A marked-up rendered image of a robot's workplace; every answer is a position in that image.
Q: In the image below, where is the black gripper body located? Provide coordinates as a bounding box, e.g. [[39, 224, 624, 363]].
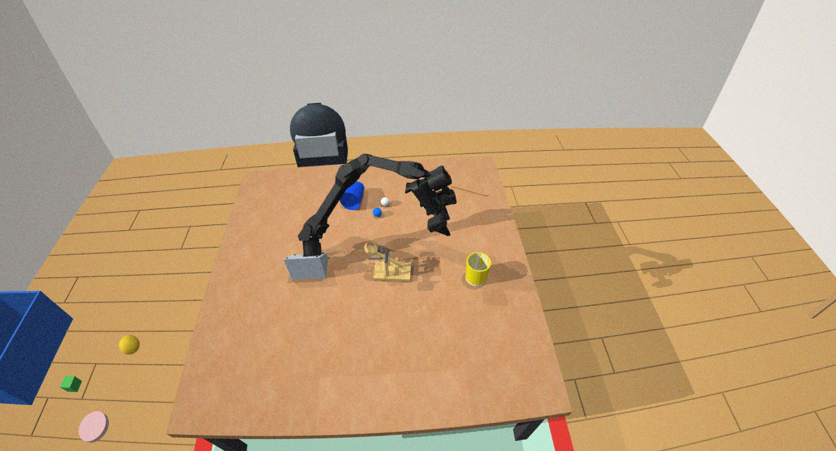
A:
[[420, 190, 447, 232]]

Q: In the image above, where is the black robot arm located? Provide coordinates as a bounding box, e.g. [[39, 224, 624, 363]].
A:
[[298, 153, 457, 257]]

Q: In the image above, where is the blue rounded cylinder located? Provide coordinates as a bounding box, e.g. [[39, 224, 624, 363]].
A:
[[340, 181, 364, 210]]

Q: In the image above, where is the yellow cup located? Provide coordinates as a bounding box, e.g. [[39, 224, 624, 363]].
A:
[[465, 252, 491, 286]]

